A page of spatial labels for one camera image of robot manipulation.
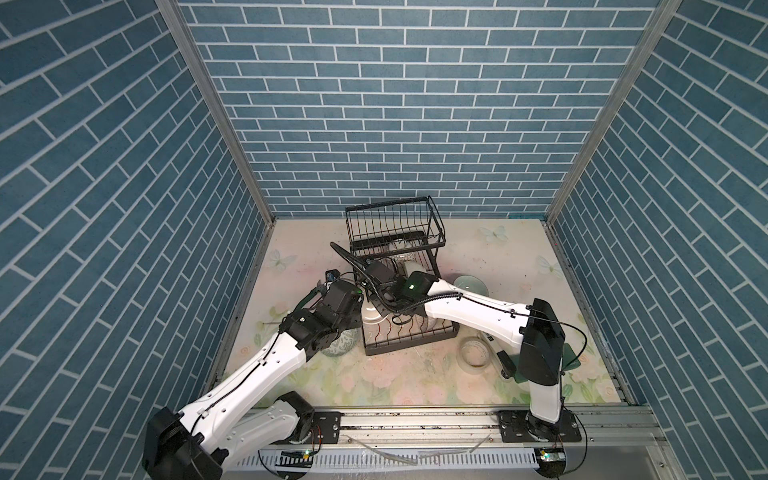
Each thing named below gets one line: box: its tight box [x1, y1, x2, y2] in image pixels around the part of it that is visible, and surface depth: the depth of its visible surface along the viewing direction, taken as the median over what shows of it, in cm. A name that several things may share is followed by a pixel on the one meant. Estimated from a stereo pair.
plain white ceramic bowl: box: [361, 300, 389, 324], surface depth 74 cm
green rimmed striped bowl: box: [321, 328, 359, 357], surface depth 88 cm
